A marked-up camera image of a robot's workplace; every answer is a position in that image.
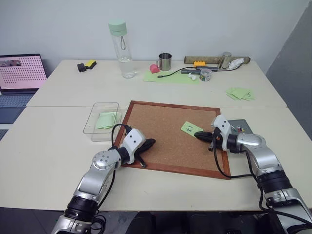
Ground laptop with pink screen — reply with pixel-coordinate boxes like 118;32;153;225
0;53;48;125

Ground clear jar of pushpins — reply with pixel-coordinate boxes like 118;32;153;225
199;68;213;82

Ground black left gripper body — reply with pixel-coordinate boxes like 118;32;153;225
134;139;151;160

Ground long brown wooden stick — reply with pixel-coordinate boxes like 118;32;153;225
184;56;251;65

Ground grey bar shaped hub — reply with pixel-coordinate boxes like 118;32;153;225
195;65;219;72
181;68;202;75

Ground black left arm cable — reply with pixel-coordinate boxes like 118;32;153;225
92;123;133;231

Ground large light green paper sheet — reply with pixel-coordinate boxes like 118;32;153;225
142;69;199;85

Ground green note with pen mark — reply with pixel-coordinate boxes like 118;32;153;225
239;90;256;101

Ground thin black cable with plug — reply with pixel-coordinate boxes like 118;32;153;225
157;63;244;79

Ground stainless steel mug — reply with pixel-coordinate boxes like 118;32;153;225
156;53;173;72

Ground clear plastic box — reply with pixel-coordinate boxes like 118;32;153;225
83;102;128;142

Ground grey flat tray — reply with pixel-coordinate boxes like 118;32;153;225
226;118;254;135

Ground cork board with brown frame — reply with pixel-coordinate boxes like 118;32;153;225
114;100;232;180

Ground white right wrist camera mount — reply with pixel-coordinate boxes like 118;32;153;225
210;115;233;152

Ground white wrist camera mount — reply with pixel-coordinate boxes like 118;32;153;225
210;115;233;152
118;128;147;164

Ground grey metal cylinder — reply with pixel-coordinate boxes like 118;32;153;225
220;51;233;70

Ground clear bottle with green lid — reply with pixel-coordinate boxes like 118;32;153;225
108;19;137;79

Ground green note with black writing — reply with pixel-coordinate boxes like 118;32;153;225
180;121;204;135

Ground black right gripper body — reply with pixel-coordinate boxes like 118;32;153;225
211;129;224;150

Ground crumpled white cloth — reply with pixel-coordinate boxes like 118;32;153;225
227;58;245;70

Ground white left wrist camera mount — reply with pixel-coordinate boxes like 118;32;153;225
118;128;147;164

